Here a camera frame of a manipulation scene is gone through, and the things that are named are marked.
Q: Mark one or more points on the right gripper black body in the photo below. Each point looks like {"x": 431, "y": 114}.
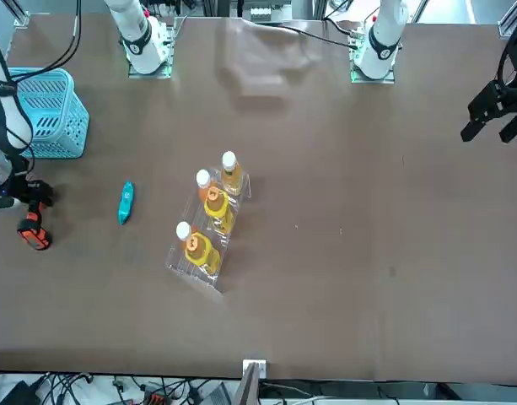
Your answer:
{"x": 13, "y": 196}

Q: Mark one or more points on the teal potato chips packet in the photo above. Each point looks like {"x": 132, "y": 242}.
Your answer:
{"x": 126, "y": 202}

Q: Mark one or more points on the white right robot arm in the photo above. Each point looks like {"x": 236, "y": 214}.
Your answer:
{"x": 136, "y": 38}

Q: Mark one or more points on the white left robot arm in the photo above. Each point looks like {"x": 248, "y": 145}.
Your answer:
{"x": 384, "y": 38}

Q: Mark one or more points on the light blue plastic basket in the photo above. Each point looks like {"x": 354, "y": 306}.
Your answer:
{"x": 51, "y": 139}

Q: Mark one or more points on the clear acrylic stepped shelf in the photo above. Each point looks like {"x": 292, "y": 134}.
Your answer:
{"x": 199, "y": 278}

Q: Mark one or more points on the orange drink bottle white cap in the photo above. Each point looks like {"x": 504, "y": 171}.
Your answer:
{"x": 183, "y": 230}

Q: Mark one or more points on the reddish drink bottle white cap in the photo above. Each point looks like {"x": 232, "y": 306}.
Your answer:
{"x": 203, "y": 179}

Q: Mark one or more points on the yellow drink bottle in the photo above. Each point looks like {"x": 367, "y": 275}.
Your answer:
{"x": 218, "y": 208}
{"x": 201, "y": 253}

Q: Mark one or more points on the pale yellow bottle white cap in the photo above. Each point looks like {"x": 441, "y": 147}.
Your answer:
{"x": 232, "y": 177}

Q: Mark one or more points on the white power strip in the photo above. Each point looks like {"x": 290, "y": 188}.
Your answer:
{"x": 260, "y": 13}

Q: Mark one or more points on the aluminium frame profile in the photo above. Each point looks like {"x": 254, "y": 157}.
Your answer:
{"x": 511, "y": 23}
{"x": 19, "y": 14}

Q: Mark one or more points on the aluminium arm base plate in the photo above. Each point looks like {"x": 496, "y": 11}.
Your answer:
{"x": 152, "y": 76}
{"x": 372, "y": 80}

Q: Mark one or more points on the aluminium frame post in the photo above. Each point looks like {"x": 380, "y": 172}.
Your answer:
{"x": 249, "y": 379}

